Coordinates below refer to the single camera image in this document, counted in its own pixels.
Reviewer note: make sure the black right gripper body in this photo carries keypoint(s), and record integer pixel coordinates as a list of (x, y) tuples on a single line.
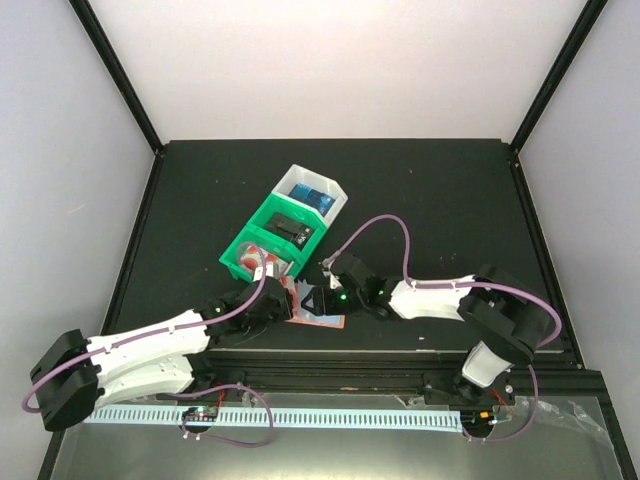
[(345, 304)]

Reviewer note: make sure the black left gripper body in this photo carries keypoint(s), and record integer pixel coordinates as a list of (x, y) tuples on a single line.
[(280, 313)]

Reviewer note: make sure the tan leather card holder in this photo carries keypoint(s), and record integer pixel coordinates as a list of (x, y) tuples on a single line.
[(328, 321)]

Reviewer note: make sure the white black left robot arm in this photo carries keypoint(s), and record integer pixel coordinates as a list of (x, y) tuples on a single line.
[(78, 375)]

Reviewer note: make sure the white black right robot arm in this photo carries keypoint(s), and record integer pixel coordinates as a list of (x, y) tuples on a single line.
[(510, 322)]

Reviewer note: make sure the red white card stack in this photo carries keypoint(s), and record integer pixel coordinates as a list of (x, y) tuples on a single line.
[(251, 257)]

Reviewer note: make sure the black vip card stack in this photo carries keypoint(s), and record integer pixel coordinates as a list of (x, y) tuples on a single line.
[(290, 230)]

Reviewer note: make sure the blue card stack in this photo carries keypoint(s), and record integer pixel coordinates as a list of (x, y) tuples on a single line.
[(318, 200)]

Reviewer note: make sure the left green plastic bin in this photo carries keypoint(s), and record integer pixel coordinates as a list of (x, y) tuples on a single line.
[(260, 238)]

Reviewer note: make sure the green plastic bin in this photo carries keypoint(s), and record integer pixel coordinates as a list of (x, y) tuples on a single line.
[(276, 204), (260, 238)]

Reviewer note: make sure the middle green plastic bin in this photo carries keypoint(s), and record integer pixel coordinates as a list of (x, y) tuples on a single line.
[(276, 204)]

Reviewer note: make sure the white plastic bin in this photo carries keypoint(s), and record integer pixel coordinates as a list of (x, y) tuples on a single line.
[(298, 174)]

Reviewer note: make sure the left controller board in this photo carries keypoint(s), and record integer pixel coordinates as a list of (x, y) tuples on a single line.
[(200, 414)]

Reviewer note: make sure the controller board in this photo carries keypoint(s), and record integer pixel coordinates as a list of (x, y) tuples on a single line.
[(479, 418), (200, 414)]

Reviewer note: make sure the right controller board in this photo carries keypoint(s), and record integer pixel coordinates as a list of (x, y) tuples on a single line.
[(479, 418)]

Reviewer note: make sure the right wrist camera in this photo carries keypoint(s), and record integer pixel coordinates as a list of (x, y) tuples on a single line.
[(332, 279)]

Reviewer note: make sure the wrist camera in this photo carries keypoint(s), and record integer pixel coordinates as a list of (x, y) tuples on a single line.
[(332, 279), (273, 269)]

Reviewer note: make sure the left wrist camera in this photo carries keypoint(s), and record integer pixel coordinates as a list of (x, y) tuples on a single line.
[(273, 269)]

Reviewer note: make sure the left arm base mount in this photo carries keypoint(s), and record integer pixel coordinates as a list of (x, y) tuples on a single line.
[(231, 383)]

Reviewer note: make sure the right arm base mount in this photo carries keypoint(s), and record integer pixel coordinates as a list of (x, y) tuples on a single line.
[(442, 388)]

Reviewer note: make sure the white slotted cable duct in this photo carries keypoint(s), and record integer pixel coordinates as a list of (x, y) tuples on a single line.
[(305, 418)]

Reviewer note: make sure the black frame post left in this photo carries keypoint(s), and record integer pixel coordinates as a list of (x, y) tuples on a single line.
[(101, 43)]

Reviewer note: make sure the black frame post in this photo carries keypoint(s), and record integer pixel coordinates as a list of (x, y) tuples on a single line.
[(101, 43), (588, 17)]

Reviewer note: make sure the black frame post right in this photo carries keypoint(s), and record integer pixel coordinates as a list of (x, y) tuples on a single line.
[(588, 17)]

